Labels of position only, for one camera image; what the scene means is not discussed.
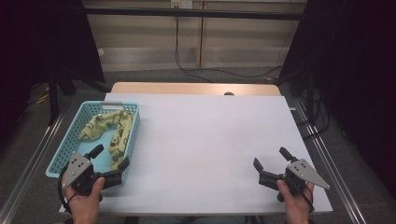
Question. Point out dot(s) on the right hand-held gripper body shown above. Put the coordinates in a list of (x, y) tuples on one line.
[(303, 172)]

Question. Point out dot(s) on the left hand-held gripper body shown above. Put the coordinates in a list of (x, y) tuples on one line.
[(77, 168)]

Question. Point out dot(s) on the light blue plastic basket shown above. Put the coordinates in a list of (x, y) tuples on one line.
[(93, 149)]

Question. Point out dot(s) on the green printed baby romper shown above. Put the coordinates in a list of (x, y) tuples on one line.
[(120, 137)]

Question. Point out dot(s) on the person's right hand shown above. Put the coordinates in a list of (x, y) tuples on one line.
[(297, 205)]

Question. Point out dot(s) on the person's left hand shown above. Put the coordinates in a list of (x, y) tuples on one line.
[(84, 207)]

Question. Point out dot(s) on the black stand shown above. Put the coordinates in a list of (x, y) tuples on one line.
[(53, 93)]

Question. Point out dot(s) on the wooden table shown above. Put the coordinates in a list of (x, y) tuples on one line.
[(186, 88)]

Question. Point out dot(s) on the black curtain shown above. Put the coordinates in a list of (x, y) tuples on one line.
[(40, 37), (358, 62)]

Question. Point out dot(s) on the black horizontal bar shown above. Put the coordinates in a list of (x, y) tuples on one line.
[(193, 13)]

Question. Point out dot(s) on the metal floor rail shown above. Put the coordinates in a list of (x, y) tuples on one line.
[(330, 149), (31, 161)]

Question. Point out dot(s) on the small white wall plate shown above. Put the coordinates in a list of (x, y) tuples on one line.
[(101, 52)]

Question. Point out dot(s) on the white wall socket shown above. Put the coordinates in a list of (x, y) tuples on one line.
[(181, 3)]

